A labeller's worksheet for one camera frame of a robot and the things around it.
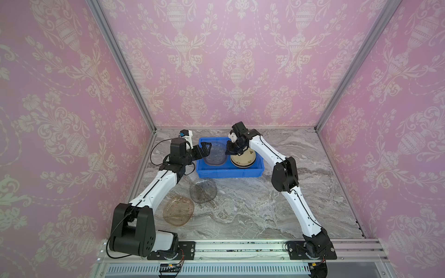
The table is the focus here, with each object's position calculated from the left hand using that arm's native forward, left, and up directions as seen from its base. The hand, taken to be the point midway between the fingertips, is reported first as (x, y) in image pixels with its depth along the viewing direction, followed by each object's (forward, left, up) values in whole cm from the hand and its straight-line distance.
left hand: (205, 146), depth 85 cm
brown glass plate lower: (-24, +13, -21) cm, 35 cm away
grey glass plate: (+7, -5, -17) cm, 19 cm away
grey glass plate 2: (-14, +2, -21) cm, 25 cm away
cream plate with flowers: (+6, -23, -18) cm, 29 cm away
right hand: (+8, -10, -15) cm, 19 cm away
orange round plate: (-1, -20, -17) cm, 26 cm away
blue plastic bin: (-6, -11, -11) cm, 17 cm away
